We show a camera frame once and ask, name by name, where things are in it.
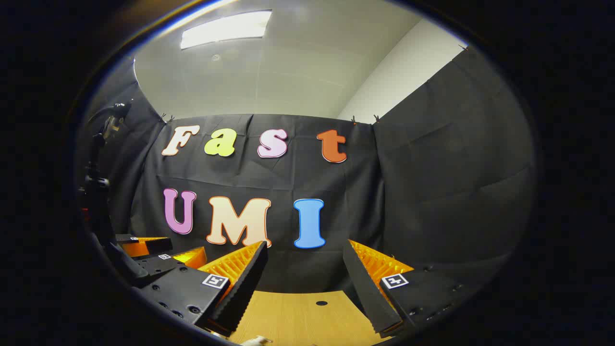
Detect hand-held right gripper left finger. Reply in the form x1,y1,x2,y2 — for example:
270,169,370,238
136,240,269,338

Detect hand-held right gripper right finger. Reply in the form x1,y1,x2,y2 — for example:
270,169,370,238
342,239,485,337

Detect black backdrop cloth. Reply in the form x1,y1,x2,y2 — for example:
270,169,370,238
79,46,536,308

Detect ceiling light panel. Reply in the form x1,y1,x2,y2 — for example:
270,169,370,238
180,10,272,50

